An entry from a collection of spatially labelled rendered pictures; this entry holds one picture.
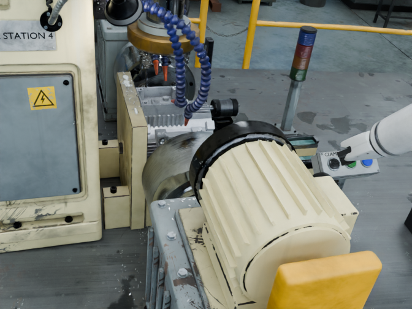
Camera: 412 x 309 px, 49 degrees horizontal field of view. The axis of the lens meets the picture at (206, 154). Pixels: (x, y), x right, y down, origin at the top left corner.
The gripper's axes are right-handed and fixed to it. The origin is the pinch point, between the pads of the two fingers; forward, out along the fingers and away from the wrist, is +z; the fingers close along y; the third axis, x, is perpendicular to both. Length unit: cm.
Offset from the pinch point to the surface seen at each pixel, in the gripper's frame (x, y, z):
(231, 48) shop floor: -182, -95, 294
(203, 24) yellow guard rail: -156, -39, 204
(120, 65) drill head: -45, 48, 39
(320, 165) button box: -0.2, 3.5, 7.3
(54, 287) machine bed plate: 21, 72, 24
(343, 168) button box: 1.3, -2.5, 6.6
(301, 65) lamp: -43, -16, 38
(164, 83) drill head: -37, 35, 36
